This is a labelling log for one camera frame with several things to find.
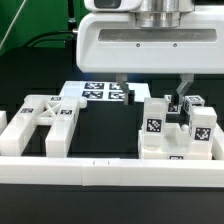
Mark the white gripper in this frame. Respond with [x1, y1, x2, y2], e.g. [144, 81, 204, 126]
[76, 0, 224, 105]

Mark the white chair seat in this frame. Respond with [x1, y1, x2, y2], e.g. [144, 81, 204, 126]
[138, 123, 212, 160]

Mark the white tagged cube left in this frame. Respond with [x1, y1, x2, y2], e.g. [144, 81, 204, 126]
[164, 95, 181, 114]

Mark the white tagged cube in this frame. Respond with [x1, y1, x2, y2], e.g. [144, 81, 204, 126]
[164, 95, 181, 114]
[183, 95, 205, 114]

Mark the white tagged cube right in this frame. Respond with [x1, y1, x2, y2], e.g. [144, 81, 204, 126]
[183, 95, 205, 114]

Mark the black vertical pole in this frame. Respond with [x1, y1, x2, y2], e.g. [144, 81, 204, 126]
[67, 0, 76, 23]

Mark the white U-shaped fence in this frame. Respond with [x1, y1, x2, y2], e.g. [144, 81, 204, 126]
[0, 111, 224, 188]

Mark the white marker base plate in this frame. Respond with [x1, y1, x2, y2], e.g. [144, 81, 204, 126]
[60, 81, 150, 102]

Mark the black cable with connector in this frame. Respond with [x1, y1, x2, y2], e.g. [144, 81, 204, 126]
[23, 28, 80, 48]

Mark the white chair back frame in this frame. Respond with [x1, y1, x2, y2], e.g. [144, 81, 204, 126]
[0, 95, 87, 158]

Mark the white diagonal cord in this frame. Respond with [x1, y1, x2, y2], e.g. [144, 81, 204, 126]
[0, 0, 28, 51]

